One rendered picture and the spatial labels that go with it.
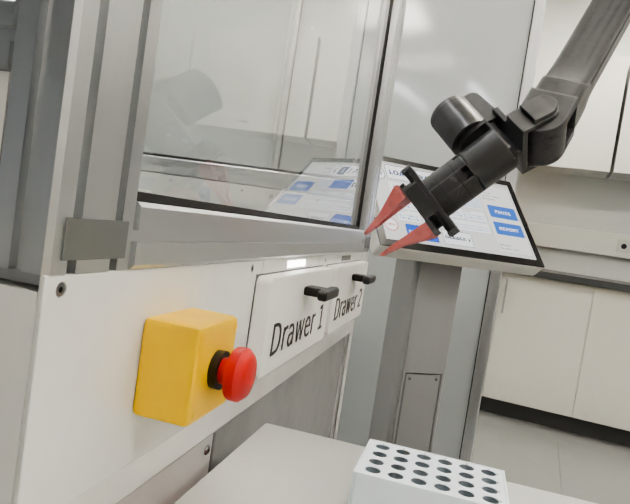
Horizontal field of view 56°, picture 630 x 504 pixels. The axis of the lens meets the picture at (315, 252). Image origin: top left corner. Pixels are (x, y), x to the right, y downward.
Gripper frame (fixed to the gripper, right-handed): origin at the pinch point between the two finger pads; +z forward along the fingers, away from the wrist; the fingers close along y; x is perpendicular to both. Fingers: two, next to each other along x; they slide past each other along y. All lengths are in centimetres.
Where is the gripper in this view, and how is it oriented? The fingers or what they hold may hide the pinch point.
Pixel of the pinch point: (378, 240)
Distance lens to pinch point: 77.9
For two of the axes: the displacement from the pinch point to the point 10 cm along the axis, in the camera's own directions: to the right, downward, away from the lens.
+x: -2.8, 0.1, -9.6
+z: -7.8, 5.9, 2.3
